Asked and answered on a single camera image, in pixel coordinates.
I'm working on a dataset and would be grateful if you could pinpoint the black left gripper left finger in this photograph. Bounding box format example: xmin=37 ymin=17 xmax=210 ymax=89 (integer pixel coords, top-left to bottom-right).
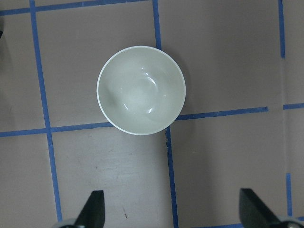
xmin=74 ymin=190 xmax=105 ymax=228

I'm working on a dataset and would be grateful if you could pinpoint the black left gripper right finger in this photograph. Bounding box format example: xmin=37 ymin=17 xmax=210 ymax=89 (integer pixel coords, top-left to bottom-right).
xmin=239 ymin=188 xmax=285 ymax=228

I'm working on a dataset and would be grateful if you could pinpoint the white ceramic bowl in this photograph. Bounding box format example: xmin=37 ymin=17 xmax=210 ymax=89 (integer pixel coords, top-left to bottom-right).
xmin=96 ymin=46 xmax=186 ymax=135

